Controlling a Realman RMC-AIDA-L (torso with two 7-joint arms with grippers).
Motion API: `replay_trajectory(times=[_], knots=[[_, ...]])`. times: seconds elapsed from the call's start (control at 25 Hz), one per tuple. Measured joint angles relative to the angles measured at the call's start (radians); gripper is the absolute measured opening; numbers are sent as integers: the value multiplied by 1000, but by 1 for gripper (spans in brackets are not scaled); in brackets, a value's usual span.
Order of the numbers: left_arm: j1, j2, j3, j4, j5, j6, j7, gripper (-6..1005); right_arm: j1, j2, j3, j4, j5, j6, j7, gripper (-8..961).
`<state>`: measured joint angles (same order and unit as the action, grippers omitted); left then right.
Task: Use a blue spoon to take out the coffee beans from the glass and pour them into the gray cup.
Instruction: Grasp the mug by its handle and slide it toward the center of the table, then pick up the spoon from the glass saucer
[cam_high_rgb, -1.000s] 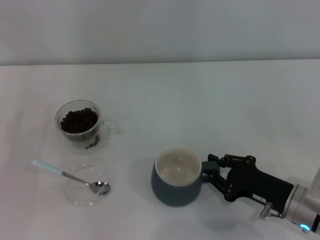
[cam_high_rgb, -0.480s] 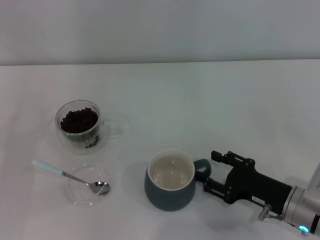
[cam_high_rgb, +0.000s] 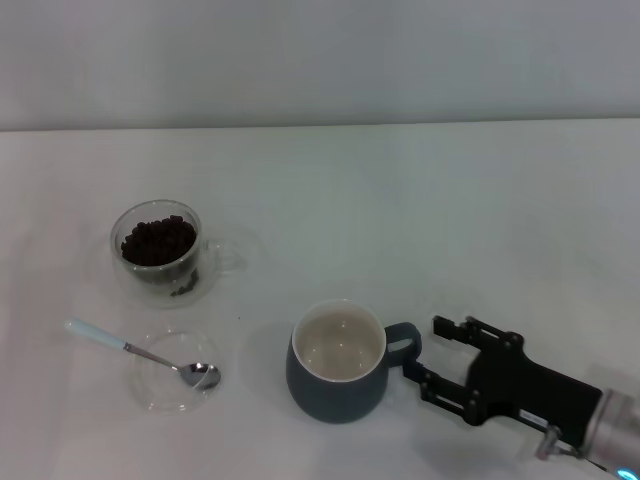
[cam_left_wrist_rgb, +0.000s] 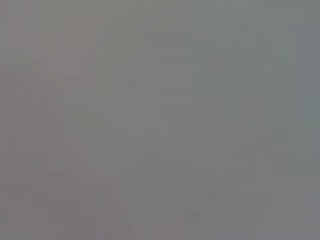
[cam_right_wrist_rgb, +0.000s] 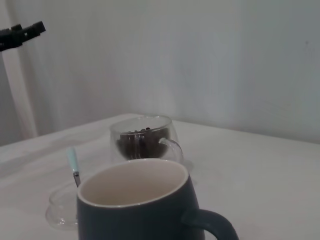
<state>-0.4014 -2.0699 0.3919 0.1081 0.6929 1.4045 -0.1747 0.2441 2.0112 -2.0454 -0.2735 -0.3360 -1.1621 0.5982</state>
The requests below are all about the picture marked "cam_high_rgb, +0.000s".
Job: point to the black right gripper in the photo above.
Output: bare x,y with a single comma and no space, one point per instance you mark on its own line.
535,395

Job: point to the dark grey ceramic mug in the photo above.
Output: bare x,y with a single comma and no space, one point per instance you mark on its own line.
330,395

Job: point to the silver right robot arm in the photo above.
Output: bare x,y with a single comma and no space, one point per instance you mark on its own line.
617,425

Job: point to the double-walled glass cup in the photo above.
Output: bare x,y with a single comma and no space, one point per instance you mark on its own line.
150,285

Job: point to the dark coffee beans pile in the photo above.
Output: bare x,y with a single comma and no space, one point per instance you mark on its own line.
157,242

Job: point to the clear glass saucer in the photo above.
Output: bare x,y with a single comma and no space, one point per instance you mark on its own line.
160,395

